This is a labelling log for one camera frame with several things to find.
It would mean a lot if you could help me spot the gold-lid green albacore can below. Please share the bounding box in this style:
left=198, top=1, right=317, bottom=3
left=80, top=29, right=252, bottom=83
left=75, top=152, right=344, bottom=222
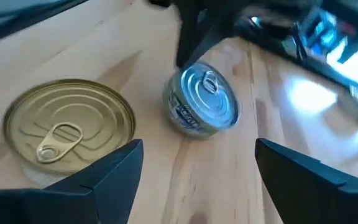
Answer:
left=1, top=78, right=136, bottom=187

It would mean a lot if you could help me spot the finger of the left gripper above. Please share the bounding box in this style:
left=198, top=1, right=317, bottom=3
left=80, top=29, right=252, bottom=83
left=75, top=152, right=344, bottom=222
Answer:
left=176, top=9, right=200, bottom=68
left=191, top=18, right=236, bottom=65

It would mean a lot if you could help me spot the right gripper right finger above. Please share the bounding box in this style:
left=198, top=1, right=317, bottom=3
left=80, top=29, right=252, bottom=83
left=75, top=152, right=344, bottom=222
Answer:
left=255, top=138, right=358, bottom=224

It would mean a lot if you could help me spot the silver-lid green albacore can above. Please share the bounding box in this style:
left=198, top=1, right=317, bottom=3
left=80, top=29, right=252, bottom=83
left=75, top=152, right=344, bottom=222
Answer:
left=162, top=60, right=241, bottom=139

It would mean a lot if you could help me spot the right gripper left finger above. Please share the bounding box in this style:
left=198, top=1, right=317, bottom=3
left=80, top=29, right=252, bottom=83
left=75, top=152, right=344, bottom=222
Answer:
left=0, top=139, right=144, bottom=224

